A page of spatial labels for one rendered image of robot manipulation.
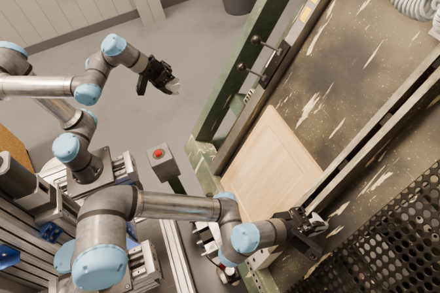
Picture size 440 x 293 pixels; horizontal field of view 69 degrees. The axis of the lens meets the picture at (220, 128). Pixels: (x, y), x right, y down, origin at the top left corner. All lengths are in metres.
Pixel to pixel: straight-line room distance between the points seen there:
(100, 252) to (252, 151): 0.80
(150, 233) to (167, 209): 1.42
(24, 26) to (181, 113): 2.40
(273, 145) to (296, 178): 0.17
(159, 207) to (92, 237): 0.20
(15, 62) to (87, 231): 0.80
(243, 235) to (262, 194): 0.48
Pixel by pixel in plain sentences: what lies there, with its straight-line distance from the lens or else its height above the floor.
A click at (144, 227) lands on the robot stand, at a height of 0.21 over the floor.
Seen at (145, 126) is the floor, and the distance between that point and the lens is 3.16.
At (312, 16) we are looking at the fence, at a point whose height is 1.58.
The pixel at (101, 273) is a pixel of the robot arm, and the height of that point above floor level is 1.57.
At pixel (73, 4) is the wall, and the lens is 4.54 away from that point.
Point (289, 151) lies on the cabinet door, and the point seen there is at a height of 1.24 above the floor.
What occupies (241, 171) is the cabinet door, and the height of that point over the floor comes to 1.02.
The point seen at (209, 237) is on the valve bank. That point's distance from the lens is 1.62.
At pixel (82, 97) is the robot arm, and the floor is 1.60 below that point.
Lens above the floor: 2.27
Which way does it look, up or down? 51 degrees down
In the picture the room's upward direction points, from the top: 15 degrees counter-clockwise
